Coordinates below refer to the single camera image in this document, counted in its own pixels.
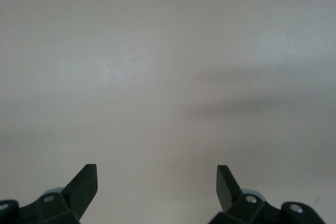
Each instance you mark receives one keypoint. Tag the brown table cover sheet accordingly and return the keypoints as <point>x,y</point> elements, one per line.
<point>157,77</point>

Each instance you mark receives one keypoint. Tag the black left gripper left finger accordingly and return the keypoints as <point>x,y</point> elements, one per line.
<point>78,190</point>

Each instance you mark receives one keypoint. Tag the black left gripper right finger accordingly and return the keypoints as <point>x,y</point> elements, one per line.
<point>225,187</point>

